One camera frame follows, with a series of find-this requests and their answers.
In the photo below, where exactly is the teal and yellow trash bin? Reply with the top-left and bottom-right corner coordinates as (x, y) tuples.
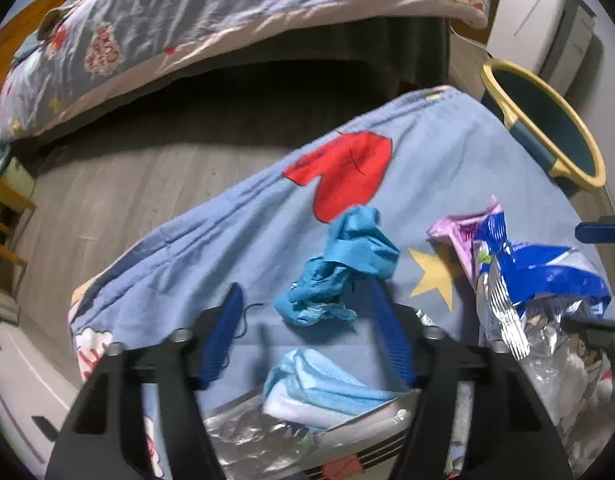
(481, 58), (607, 195)

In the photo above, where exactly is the bed with cartoon blue quilt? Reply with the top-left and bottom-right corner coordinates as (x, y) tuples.
(0, 0), (490, 144)

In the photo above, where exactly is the blue cartoon cloth cushion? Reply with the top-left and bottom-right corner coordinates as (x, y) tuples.
(67, 84), (613, 480)

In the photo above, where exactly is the blue silver snack bag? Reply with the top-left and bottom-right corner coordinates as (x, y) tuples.
(472, 211), (610, 434)

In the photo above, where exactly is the blue glove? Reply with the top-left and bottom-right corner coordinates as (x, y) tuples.
(274, 206), (400, 327)

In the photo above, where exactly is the pink snack wrapper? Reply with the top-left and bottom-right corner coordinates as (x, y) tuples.
(427, 195), (503, 286)

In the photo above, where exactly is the white green jar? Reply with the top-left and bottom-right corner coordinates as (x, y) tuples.
(0, 146), (35, 200)

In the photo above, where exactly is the white air purifier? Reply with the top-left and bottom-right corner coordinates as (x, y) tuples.
(486, 0), (596, 94)

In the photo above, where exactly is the small wooden stool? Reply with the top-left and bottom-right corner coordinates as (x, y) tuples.
(0, 153), (36, 298)

